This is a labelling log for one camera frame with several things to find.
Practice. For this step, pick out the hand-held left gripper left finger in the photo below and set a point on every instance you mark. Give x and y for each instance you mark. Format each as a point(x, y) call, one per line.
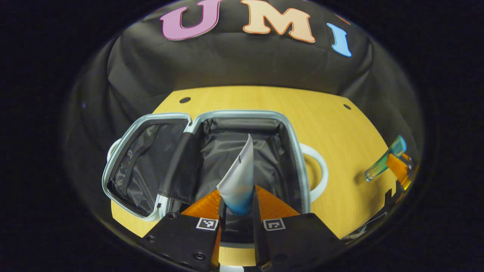
point(181, 238)

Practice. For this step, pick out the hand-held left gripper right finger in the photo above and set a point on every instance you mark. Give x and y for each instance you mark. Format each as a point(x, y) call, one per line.
point(258, 234)

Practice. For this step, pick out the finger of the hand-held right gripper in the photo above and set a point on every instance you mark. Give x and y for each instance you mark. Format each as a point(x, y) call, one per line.
point(397, 168)

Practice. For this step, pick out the white and blue tube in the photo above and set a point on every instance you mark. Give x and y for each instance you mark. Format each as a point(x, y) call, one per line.
point(238, 181)

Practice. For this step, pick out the light blue suitcase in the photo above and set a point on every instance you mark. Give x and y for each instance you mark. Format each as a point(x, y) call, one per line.
point(234, 130)

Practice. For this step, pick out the black backdrop cloth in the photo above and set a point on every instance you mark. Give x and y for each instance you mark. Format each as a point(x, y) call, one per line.
point(242, 64)

